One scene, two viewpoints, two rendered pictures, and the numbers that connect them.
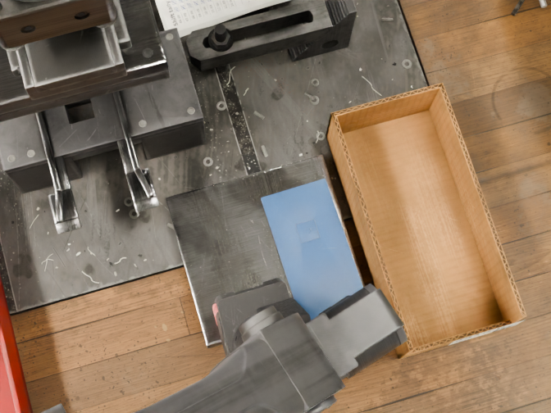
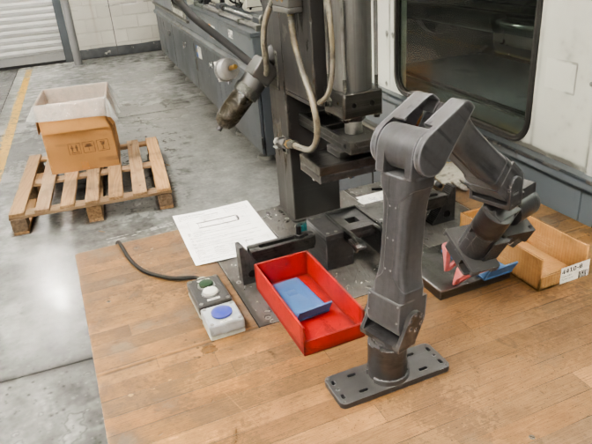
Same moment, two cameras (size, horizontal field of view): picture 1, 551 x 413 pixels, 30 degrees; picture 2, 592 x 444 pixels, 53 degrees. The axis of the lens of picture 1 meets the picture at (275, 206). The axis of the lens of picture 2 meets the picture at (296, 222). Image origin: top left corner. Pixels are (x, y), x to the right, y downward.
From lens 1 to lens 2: 0.97 m
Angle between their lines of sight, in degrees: 49
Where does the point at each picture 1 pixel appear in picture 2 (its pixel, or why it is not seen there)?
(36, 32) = (356, 109)
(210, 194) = not seen: hidden behind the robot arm
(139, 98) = (376, 214)
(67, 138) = (350, 226)
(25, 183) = (330, 256)
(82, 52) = (367, 136)
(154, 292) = not seen: hidden behind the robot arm
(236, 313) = (455, 234)
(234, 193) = (427, 252)
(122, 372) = not seen: hidden behind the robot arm
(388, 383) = (538, 299)
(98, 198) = (364, 268)
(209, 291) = (432, 277)
